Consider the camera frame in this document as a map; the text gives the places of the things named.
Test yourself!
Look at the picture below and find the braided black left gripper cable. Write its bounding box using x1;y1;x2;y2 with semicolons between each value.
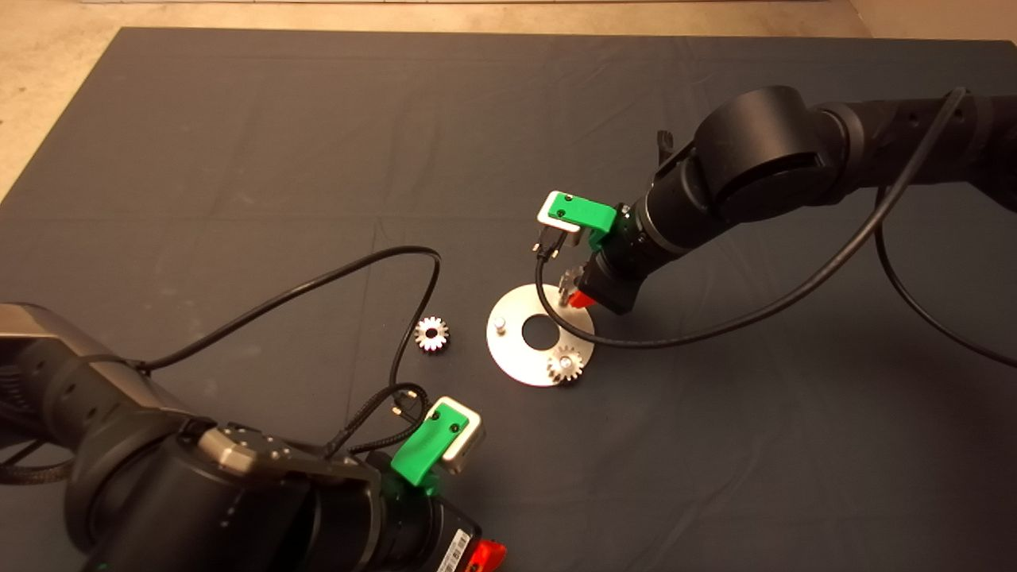
322;384;430;458

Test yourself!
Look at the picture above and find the black left camera cable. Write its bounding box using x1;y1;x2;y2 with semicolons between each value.
139;246;442;422

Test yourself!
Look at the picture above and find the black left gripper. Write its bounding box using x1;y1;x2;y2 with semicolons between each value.
369;498;508;572

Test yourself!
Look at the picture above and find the round metal carrier plate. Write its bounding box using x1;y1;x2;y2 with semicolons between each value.
486;283;597;388

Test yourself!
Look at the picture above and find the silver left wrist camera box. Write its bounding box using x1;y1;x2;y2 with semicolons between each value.
425;396;485;476

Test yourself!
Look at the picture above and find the braided black left arm hose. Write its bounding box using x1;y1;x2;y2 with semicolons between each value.
0;441;80;485

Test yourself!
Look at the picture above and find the green right camera mount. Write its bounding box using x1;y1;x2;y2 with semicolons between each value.
551;191;619;249

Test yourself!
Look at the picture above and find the green left camera mount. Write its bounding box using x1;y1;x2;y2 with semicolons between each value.
389;401;470;497

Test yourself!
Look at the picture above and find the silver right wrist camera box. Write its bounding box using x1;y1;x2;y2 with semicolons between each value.
537;192;585;259

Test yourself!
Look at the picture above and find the dark grey table cloth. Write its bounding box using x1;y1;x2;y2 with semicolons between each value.
0;28;1017;572

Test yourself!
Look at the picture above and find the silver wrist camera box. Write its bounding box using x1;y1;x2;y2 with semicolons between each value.
425;396;485;476
537;192;585;259

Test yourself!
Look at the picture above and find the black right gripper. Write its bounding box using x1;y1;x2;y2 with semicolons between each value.
569;242;646;315

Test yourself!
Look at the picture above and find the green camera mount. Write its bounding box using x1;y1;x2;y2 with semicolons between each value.
389;401;470;497
551;191;619;249

